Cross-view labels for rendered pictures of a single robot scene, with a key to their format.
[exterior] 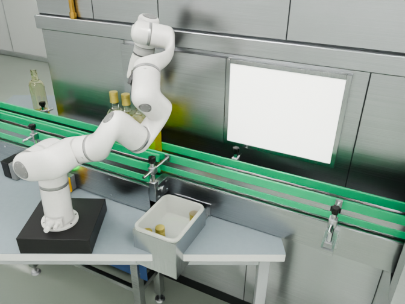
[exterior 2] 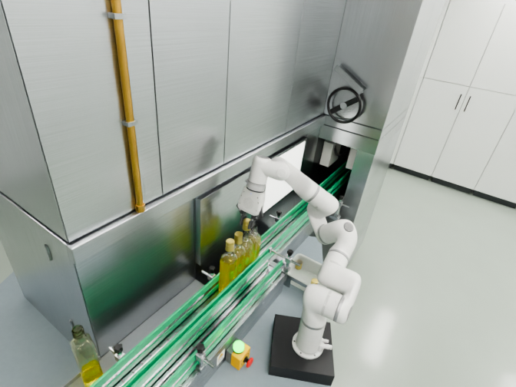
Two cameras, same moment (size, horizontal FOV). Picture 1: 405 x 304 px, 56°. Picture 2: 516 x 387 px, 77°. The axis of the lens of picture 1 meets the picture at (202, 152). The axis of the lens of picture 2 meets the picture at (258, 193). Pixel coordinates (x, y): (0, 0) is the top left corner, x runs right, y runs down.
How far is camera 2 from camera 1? 1.87 m
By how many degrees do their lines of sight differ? 72
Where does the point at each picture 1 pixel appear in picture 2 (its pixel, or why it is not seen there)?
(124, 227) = (297, 309)
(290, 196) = not seen: hidden behind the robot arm
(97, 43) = (166, 218)
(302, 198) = not seen: hidden behind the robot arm
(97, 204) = (283, 319)
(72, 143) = (340, 265)
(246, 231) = (302, 248)
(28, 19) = not seen: outside the picture
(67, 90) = (119, 306)
